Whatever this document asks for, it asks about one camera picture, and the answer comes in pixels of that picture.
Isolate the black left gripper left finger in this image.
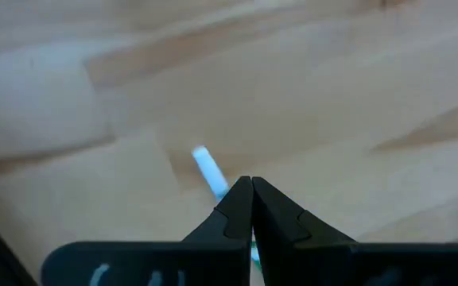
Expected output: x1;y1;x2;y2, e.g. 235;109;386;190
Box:
40;176;254;286

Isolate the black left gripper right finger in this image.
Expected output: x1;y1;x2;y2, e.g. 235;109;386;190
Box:
251;176;458;286

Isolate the green Expo marker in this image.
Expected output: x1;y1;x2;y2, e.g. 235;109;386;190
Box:
191;145;262;273

